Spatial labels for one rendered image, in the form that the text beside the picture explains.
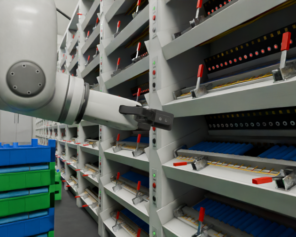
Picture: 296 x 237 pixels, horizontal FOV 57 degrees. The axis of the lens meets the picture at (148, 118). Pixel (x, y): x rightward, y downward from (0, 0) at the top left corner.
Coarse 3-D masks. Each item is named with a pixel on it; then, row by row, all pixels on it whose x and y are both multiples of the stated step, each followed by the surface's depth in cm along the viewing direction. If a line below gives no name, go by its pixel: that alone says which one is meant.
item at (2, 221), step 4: (28, 212) 96; (32, 212) 95; (36, 212) 94; (40, 212) 95; (44, 212) 96; (4, 216) 92; (8, 216) 90; (12, 216) 91; (16, 216) 90; (20, 216) 90; (24, 216) 91; (28, 216) 92; (32, 216) 93; (36, 216) 94; (40, 216) 95; (0, 220) 87; (4, 220) 87; (8, 220) 88; (12, 220) 88; (16, 220) 89; (20, 220) 90; (0, 224) 86
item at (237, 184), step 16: (176, 144) 91; (192, 144) 94; (160, 160) 88; (176, 160) 87; (176, 176) 82; (192, 176) 73; (208, 176) 66; (224, 176) 62; (240, 176) 60; (256, 176) 57; (272, 176) 54; (224, 192) 63; (240, 192) 58; (256, 192) 53; (272, 192) 50; (288, 192) 47; (272, 208) 51; (288, 208) 48
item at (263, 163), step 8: (184, 152) 84; (192, 152) 81; (200, 152) 78; (208, 152) 75; (208, 160) 74; (216, 160) 71; (224, 160) 68; (232, 160) 65; (240, 160) 63; (248, 160) 60; (256, 160) 59; (264, 160) 57; (272, 160) 56; (280, 160) 54; (288, 160) 53; (264, 168) 56; (272, 168) 55; (280, 168) 53
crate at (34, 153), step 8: (32, 144) 111; (48, 144) 98; (0, 152) 86; (8, 152) 88; (16, 152) 89; (24, 152) 91; (32, 152) 93; (40, 152) 95; (48, 152) 96; (0, 160) 86; (8, 160) 88; (16, 160) 89; (24, 160) 91; (32, 160) 93; (40, 160) 94; (48, 160) 96
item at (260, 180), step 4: (280, 172) 49; (284, 172) 48; (276, 176) 48; (280, 176) 48; (284, 176) 48; (252, 180) 46; (256, 180) 45; (260, 180) 46; (264, 180) 46; (268, 180) 46; (272, 180) 47
